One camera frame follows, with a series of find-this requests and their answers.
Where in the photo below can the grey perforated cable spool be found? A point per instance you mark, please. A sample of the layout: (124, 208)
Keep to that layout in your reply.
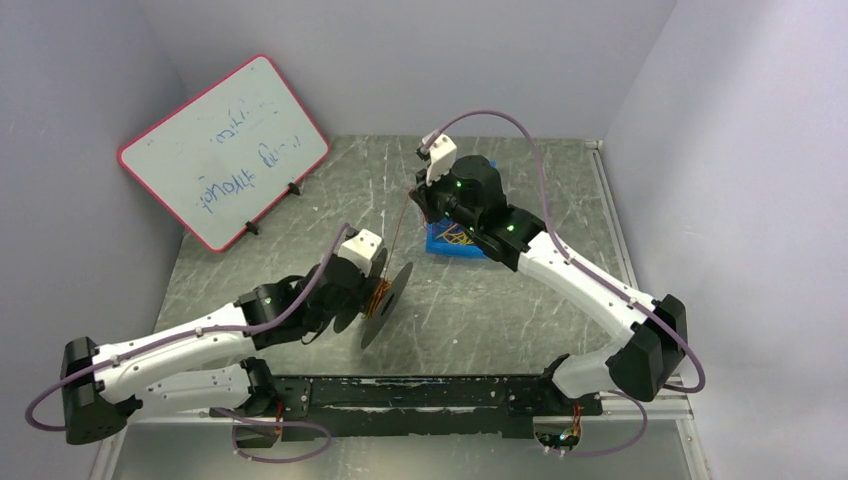
(382, 303)

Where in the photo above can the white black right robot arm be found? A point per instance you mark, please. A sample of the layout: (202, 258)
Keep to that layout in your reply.
(643, 351)

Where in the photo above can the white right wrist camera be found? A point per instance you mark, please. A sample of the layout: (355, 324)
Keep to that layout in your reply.
(440, 154)

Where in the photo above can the pink framed whiteboard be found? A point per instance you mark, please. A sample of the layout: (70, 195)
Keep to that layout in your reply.
(222, 160)

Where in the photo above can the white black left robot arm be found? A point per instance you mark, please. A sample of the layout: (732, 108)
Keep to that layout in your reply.
(210, 361)

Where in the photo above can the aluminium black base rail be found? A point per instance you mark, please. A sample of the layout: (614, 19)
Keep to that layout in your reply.
(268, 411)

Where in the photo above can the blue plastic bin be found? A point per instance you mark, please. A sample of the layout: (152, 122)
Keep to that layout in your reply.
(446, 238)

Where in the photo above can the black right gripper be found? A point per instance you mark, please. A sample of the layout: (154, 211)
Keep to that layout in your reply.
(425, 198)

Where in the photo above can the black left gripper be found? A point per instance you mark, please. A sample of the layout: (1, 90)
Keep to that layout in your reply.
(366, 291)

